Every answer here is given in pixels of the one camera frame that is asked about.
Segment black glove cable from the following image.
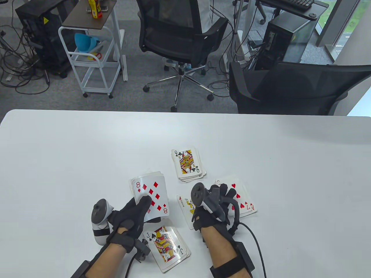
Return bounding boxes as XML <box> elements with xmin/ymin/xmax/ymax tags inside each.
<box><xmin>126</xmin><ymin>256</ymin><xmax>137</xmax><ymax>278</ymax></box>
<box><xmin>228</xmin><ymin>196</ymin><xmax>267</xmax><ymax>278</ymax></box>

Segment black keyboard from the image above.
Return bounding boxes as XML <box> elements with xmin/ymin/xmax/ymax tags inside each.
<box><xmin>271</xmin><ymin>0</ymin><xmax>315</xmax><ymax>11</ymax></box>

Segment black chair leg with castor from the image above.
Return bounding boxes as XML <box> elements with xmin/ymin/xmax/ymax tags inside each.
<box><xmin>257</xmin><ymin>4</ymin><xmax>283</xmax><ymax>25</ymax></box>

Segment white metal stand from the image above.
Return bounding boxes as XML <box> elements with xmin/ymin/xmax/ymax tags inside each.
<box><xmin>230</xmin><ymin>0</ymin><xmax>255</xmax><ymax>68</ymax></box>

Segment pile of spades cards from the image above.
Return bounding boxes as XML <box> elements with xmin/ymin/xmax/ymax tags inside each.
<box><xmin>143</xmin><ymin>224</ymin><xmax>191</xmax><ymax>272</ymax></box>

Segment black elastic armband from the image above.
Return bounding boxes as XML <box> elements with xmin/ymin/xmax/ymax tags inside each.
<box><xmin>209</xmin><ymin>258</ymin><xmax>247</xmax><ymax>278</ymax></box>

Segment pile of clubs cards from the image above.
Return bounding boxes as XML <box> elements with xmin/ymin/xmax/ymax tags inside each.
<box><xmin>171</xmin><ymin>147</ymin><xmax>207</xmax><ymax>183</ymax></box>

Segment black forearm sensor box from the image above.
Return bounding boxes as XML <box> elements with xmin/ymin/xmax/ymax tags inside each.
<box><xmin>234</xmin><ymin>242</ymin><xmax>255</xmax><ymax>272</ymax></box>
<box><xmin>71</xmin><ymin>261</ymin><xmax>90</xmax><ymax>278</ymax></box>

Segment yellow bottle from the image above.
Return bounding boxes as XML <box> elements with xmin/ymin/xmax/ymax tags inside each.
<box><xmin>88</xmin><ymin>0</ymin><xmax>99</xmax><ymax>19</ymax></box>

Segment person's left forearm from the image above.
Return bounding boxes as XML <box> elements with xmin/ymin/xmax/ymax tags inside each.
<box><xmin>86</xmin><ymin>243</ymin><xmax>128</xmax><ymax>278</ymax></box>

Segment person's right hand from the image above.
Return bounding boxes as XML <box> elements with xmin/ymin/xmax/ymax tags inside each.
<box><xmin>191</xmin><ymin>185</ymin><xmax>237</xmax><ymax>241</ymax></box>

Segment tangle of black floor cables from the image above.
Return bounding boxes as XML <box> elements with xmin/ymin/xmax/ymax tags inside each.
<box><xmin>0</xmin><ymin>17</ymin><xmax>52</xmax><ymax>94</ymax></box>

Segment red diamonds playing card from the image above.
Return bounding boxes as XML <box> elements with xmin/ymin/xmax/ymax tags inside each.
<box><xmin>132</xmin><ymin>175</ymin><xmax>169</xmax><ymax>223</ymax></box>

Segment deck of playing cards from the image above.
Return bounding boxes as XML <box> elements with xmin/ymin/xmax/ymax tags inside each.
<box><xmin>130</xmin><ymin>171</ymin><xmax>169</xmax><ymax>223</ymax></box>

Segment white side table brown top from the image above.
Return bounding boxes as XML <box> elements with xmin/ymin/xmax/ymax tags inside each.
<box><xmin>62</xmin><ymin>0</ymin><xmax>128</xmax><ymax>82</ymax></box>

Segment black computer tower yellow sticker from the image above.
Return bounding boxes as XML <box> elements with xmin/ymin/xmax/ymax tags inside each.
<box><xmin>15</xmin><ymin>0</ymin><xmax>79</xmax><ymax>78</ymax></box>

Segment pile of hearts cards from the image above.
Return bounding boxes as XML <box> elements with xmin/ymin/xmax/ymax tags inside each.
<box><xmin>215</xmin><ymin>175</ymin><xmax>258</xmax><ymax>218</ymax></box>

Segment dark grey desk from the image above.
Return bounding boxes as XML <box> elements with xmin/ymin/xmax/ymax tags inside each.
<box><xmin>255</xmin><ymin>0</ymin><xmax>329</xmax><ymax>19</ymax></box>

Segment person's right forearm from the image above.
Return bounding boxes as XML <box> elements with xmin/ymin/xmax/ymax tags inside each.
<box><xmin>201</xmin><ymin>227</ymin><xmax>252</xmax><ymax>278</ymax></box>

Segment person's left hand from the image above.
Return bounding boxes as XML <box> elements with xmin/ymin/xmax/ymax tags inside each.
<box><xmin>107</xmin><ymin>196</ymin><xmax>161</xmax><ymax>253</ymax></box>

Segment black computer tower glass panel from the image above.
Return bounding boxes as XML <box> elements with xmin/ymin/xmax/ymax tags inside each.
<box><xmin>255</xmin><ymin>13</ymin><xmax>319</xmax><ymax>70</ymax></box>

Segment white rolling cart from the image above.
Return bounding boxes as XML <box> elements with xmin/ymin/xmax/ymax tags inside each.
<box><xmin>58</xmin><ymin>25</ymin><xmax>122</xmax><ymax>99</ymax></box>

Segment black chair with chrome base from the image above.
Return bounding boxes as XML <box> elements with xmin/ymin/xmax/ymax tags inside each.
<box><xmin>136</xmin><ymin>0</ymin><xmax>229</xmax><ymax>113</ymax></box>

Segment blue plastic funnel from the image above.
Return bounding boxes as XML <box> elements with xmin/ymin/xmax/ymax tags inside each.
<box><xmin>74</xmin><ymin>33</ymin><xmax>97</xmax><ymax>53</ymax></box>

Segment black mesh office chair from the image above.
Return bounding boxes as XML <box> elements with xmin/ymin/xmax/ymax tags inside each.
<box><xmin>229</xmin><ymin>61</ymin><xmax>371</xmax><ymax>116</ymax></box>

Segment grey white handheld controller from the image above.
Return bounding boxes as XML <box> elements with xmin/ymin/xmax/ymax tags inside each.
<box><xmin>190</xmin><ymin>182</ymin><xmax>229</xmax><ymax>223</ymax></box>
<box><xmin>91</xmin><ymin>198</ymin><xmax>115</xmax><ymax>245</ymax></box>

